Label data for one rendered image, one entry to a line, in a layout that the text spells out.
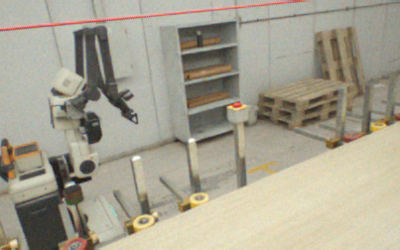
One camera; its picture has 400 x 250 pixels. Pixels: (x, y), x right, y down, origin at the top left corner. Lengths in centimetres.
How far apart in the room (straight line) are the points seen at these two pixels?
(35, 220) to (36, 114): 184
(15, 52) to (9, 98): 48
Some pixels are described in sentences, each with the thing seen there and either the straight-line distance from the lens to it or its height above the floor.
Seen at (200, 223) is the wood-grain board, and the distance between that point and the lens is 120.
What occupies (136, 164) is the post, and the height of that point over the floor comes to 111.
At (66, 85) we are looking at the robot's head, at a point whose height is 130.
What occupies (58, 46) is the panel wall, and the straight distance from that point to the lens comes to 376.
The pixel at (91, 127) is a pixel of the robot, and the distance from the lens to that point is 218.
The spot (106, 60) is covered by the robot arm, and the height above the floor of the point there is 143.
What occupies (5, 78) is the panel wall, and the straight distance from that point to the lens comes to 376.
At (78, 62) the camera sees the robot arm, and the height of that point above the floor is 140.
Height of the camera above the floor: 162
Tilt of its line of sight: 20 degrees down
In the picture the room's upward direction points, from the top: 6 degrees counter-clockwise
